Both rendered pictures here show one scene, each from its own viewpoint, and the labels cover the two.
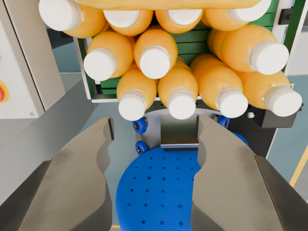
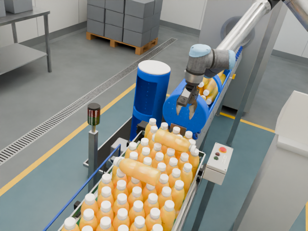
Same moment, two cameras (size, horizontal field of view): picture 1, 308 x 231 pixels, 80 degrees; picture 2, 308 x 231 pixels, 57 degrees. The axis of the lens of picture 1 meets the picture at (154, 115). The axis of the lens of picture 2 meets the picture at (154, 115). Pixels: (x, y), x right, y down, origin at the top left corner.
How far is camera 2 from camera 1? 1.37 m
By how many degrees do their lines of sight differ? 31
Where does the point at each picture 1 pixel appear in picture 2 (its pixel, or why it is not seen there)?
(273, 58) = (154, 127)
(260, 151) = (122, 133)
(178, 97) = (176, 130)
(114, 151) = (234, 182)
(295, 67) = (124, 141)
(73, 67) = not seen: outside the picture
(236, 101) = (163, 124)
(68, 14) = not seen: hidden behind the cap
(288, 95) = (152, 121)
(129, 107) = (189, 133)
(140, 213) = (199, 111)
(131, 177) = (200, 123)
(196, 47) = not seen: hidden behind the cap
